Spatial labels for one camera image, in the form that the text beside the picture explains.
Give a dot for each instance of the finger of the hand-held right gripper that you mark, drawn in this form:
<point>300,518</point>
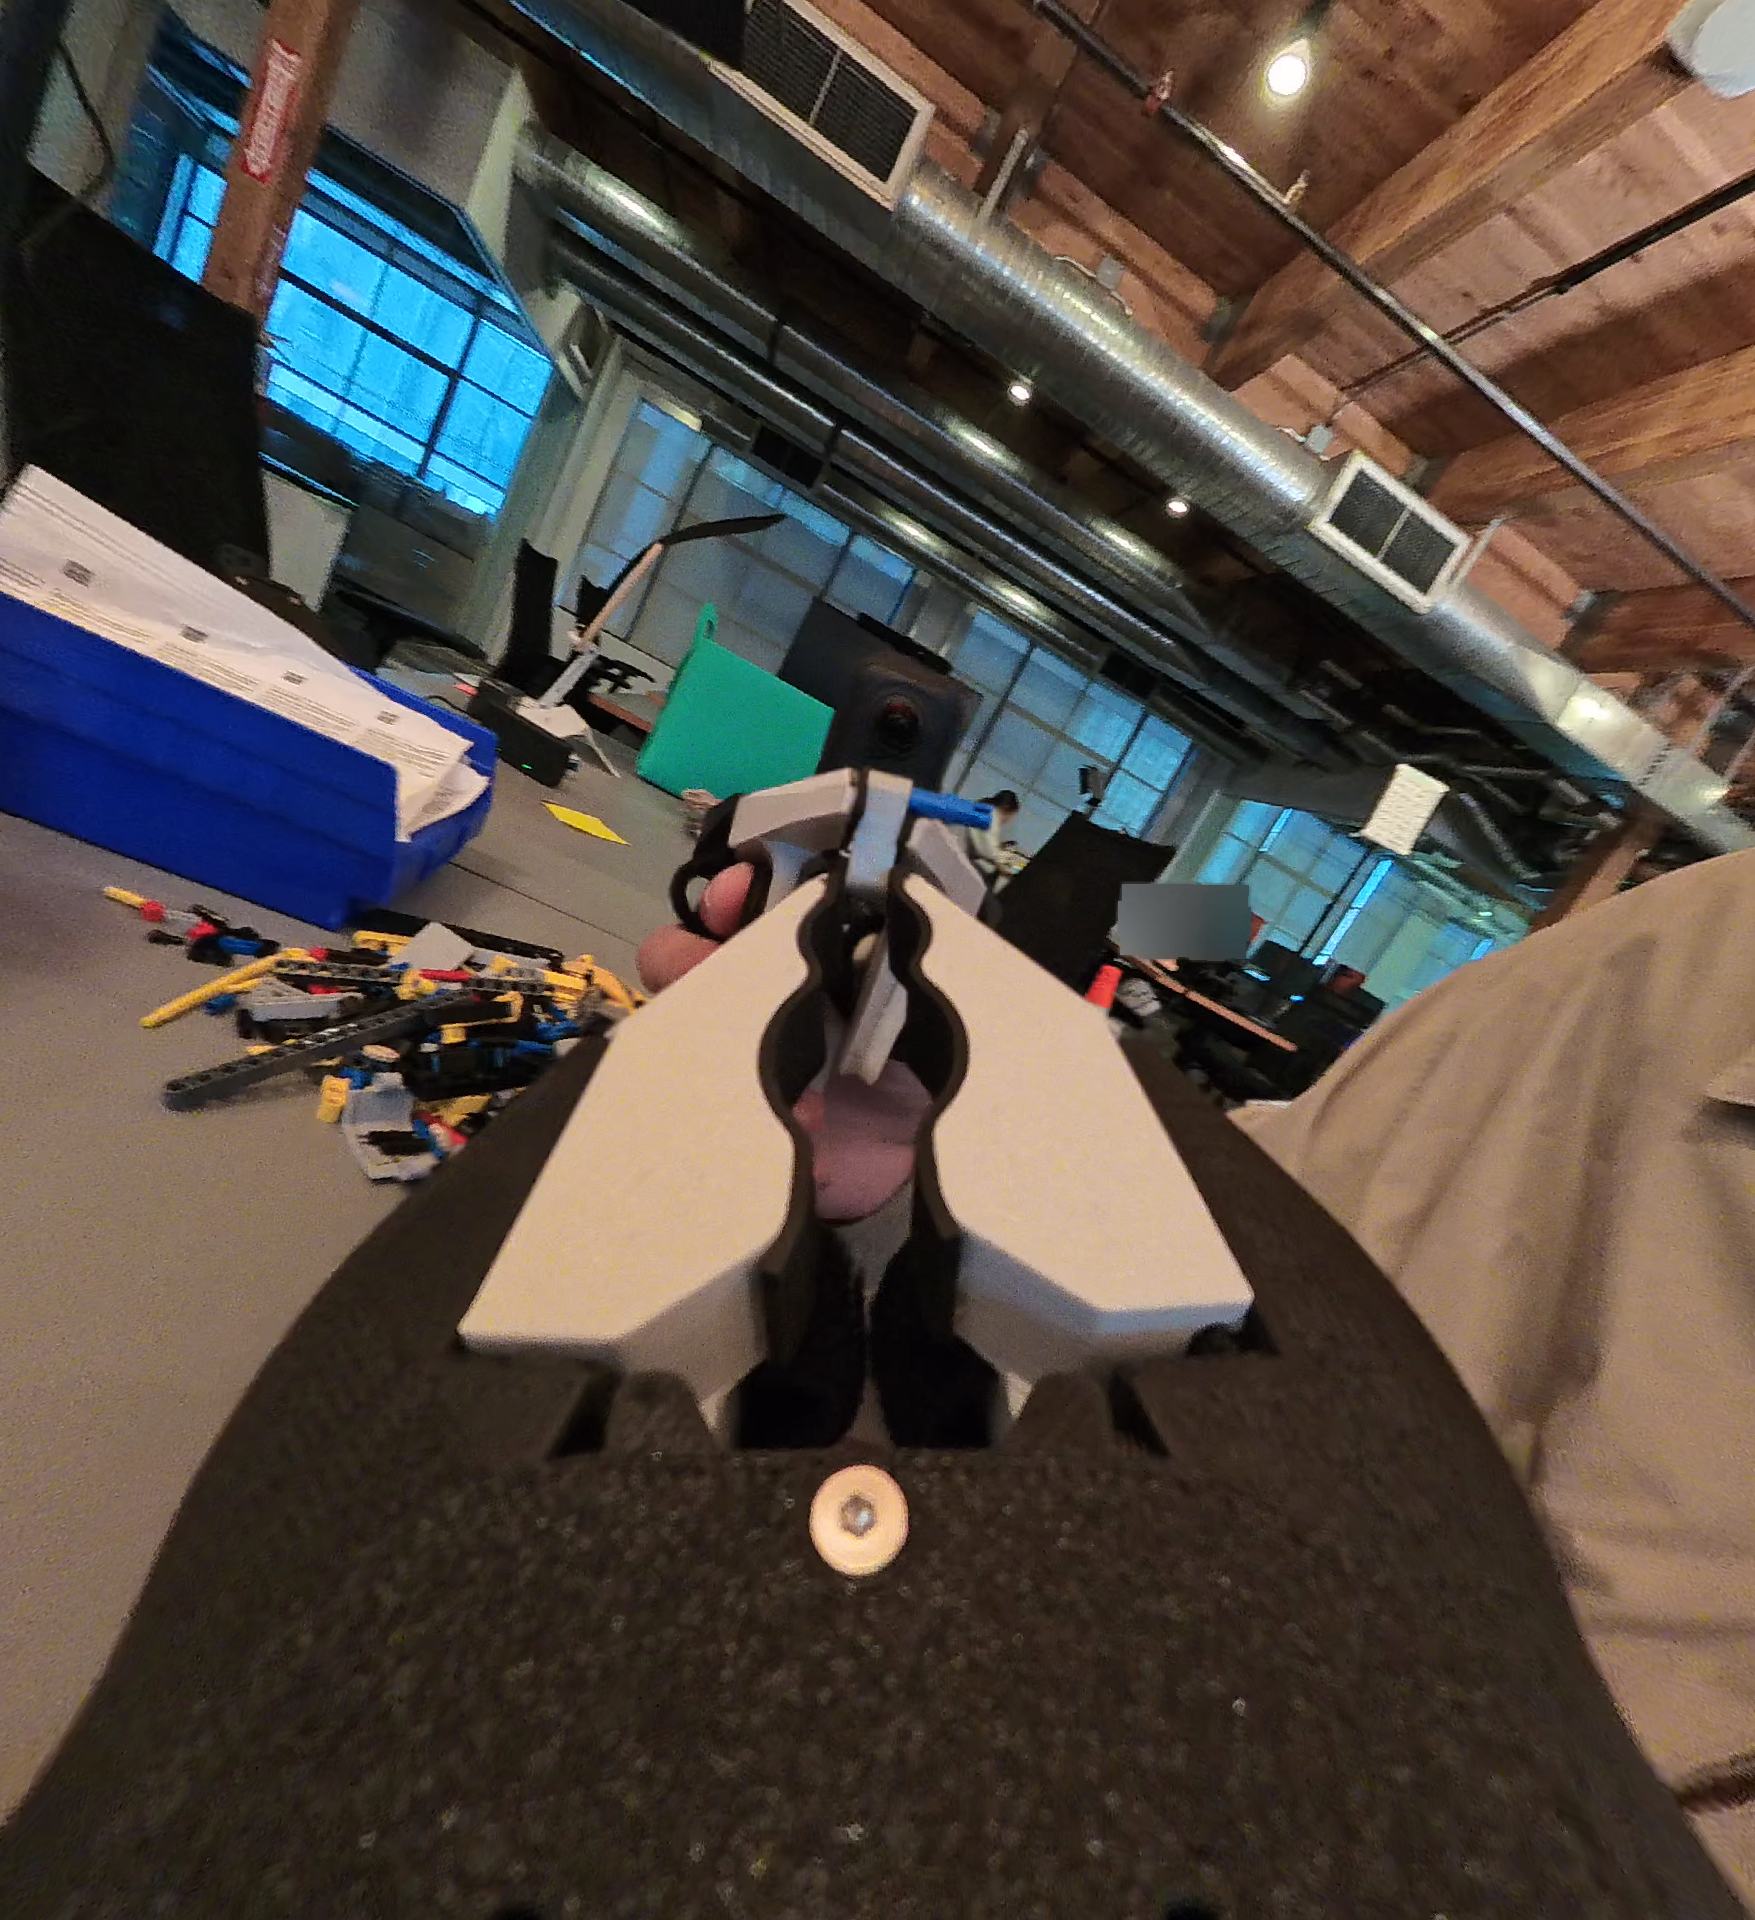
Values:
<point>810,825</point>
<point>948,869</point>

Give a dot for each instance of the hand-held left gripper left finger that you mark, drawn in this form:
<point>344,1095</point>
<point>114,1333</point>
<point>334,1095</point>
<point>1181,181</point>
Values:
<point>653,1170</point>

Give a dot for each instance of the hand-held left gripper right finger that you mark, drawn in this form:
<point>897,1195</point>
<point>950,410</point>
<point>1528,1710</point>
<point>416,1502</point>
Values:
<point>1088,1185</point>

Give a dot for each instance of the blue toy brick pin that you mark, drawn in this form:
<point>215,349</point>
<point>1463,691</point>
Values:
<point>945,808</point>

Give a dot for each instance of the grey toy brick connector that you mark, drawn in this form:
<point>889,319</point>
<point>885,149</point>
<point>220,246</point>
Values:
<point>875,990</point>

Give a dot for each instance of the grey desk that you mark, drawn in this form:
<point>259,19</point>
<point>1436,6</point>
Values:
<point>141,1276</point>

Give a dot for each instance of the black monitor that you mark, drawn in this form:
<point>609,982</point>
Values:
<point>810,652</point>

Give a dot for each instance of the green felt bag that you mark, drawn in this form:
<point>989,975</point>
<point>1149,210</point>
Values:
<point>736,721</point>

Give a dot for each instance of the black folding screen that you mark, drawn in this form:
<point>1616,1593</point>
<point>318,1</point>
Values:
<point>1088,886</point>

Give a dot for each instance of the orange cone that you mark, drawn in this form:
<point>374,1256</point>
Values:
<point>1104,990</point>

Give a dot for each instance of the yellow diamond sticker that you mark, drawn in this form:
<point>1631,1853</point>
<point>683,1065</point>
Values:
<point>586,821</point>

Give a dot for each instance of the white articulated lamp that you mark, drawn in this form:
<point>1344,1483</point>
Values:
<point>565,705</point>

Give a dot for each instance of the pile of mixed toy bricks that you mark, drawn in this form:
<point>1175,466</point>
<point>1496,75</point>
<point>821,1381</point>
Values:
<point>413,1035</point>

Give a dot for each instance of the black box device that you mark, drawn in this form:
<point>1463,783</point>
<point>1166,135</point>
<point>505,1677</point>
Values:
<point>518,734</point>

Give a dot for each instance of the white hanging sign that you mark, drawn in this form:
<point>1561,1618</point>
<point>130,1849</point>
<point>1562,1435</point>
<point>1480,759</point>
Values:
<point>1405,808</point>

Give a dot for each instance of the white ceiling vent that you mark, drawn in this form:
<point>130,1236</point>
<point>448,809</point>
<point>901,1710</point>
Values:
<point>831,89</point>
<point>1395,528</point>

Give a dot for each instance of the white paper sheets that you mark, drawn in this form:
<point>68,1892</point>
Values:
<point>189,616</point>

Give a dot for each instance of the blue plastic bin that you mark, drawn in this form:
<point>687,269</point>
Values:
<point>141,751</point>

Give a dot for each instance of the black board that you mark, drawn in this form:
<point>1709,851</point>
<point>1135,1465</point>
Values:
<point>141,390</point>

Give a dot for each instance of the white ceiling sensor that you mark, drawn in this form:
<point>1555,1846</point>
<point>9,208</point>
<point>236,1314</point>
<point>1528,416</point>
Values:
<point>1748,43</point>

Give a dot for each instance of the silver air duct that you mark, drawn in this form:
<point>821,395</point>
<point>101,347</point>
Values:
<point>1119,390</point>

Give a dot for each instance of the wooden post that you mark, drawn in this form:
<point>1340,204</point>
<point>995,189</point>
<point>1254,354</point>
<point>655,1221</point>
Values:
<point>277,149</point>

